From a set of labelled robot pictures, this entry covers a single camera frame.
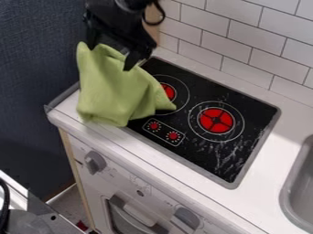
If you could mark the toy sink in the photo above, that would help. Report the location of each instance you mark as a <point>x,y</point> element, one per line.
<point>299,189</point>

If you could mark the green cloth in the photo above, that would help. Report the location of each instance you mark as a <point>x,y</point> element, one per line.
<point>114,88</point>

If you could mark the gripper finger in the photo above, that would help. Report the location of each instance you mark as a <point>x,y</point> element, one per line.
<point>91,39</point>
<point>132,60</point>

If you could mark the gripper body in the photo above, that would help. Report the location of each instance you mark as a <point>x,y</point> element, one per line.
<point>118,27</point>

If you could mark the toy stove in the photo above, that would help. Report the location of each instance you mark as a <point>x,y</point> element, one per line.
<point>212,122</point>

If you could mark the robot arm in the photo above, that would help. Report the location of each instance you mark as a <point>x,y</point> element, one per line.
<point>122,4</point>

